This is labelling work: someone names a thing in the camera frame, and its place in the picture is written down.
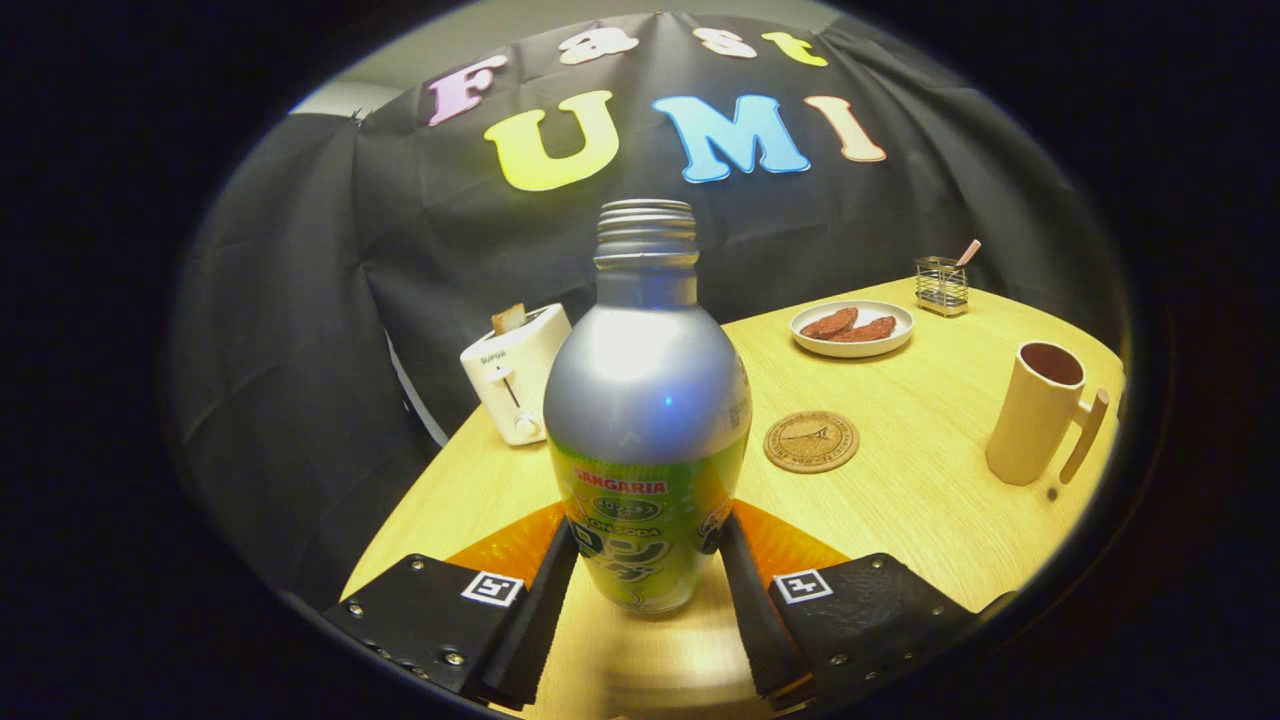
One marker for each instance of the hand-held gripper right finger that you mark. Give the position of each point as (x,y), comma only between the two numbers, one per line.
(750,620)

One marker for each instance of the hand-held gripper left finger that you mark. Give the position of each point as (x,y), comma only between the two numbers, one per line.
(540,630)

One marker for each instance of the round cork coaster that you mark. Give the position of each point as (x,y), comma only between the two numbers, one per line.
(811,442)

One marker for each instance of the silver green juice bottle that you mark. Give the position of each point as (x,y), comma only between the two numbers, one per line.
(645,400)

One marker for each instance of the wooden table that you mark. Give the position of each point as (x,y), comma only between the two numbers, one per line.
(900,520)

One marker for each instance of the white toaster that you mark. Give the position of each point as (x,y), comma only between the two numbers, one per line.
(515,385)

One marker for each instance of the white round plate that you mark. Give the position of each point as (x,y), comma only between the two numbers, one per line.
(850,349)

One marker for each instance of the brown meat slice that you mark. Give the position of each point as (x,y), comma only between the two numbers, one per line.
(868,331)
(828,323)

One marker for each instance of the toast bread slice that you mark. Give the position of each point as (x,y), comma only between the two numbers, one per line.
(509,319)

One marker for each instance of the pink striped straw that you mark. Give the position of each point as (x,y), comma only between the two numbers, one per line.
(968,253)

